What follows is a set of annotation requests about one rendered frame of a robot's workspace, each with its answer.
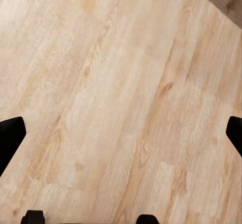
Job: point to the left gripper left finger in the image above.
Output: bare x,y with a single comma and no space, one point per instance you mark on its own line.
12,133

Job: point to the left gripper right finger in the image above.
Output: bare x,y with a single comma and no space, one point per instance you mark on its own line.
234,132

